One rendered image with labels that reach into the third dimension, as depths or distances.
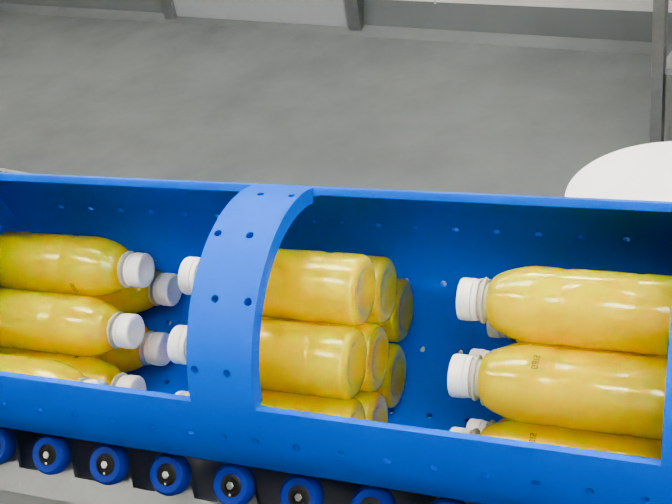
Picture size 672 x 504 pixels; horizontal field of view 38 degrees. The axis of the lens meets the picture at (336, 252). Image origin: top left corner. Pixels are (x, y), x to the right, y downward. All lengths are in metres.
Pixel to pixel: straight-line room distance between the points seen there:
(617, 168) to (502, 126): 2.48
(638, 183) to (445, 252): 0.33
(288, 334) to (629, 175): 0.56
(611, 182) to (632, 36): 3.12
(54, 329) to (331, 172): 2.57
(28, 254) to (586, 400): 0.64
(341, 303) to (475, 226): 0.18
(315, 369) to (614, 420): 0.26
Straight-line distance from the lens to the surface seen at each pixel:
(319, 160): 3.72
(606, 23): 4.42
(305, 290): 0.91
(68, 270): 1.13
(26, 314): 1.15
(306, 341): 0.91
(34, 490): 1.18
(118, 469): 1.09
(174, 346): 0.98
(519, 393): 0.85
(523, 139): 3.68
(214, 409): 0.90
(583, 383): 0.84
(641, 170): 1.32
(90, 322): 1.11
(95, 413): 0.99
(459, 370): 0.87
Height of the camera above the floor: 1.68
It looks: 32 degrees down
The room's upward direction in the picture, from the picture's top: 10 degrees counter-clockwise
